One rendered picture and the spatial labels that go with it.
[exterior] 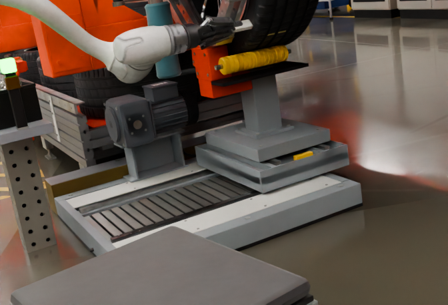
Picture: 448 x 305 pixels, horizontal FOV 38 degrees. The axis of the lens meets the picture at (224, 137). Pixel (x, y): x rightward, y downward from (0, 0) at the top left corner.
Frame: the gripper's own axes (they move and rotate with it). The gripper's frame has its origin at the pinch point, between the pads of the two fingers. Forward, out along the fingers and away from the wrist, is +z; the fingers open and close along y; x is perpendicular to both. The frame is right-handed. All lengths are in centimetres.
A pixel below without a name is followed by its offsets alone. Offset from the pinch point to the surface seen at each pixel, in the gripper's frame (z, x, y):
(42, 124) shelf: -64, -2, -24
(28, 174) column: -68, -2, -51
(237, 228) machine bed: -21, -53, -27
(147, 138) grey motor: -22, 4, -58
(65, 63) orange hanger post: -42, 40, -50
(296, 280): -53, -93, 51
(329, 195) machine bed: 13, -53, -27
